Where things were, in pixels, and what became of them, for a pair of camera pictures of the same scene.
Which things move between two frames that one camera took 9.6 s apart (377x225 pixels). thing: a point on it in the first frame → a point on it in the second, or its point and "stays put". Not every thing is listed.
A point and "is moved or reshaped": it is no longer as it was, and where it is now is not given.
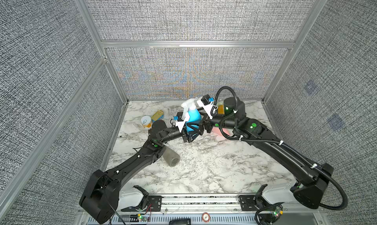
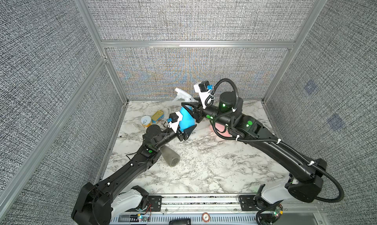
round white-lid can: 146,122 stays put
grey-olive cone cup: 173,158 stays put
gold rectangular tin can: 158,115 stays put
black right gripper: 209,123 → 199,116
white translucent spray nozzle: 190,104 is moved or reshaped
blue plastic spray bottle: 194,117 is moved or reshaped
